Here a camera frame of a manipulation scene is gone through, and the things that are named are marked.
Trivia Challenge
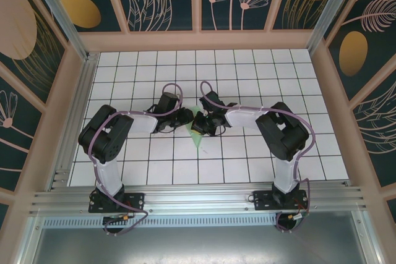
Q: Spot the green paper sheet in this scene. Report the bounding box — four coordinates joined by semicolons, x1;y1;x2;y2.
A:
185;106;205;158

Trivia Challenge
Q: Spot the grey metal sheet shelf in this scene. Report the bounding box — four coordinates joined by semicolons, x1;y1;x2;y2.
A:
23;210;380;264

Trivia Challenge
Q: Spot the long aluminium mounting rail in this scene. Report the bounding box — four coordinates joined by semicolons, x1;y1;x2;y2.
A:
29;185;366;215

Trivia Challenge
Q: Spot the slotted grey cable duct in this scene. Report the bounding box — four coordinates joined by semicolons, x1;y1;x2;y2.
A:
43;216;279;228

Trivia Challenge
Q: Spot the aluminium side rail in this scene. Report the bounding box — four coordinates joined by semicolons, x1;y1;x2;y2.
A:
49;53;100;190

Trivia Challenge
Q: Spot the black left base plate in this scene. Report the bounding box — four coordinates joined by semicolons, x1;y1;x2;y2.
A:
88;192;146;214

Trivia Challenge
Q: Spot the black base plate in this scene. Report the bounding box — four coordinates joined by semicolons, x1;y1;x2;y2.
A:
88;192;146;214
252;190;309;211

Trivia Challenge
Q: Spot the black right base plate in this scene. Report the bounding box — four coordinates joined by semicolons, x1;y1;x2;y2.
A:
252;190;309;211

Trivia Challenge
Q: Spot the aluminium corner post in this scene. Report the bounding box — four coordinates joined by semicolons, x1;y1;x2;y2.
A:
306;0;363;51
24;0;90;61

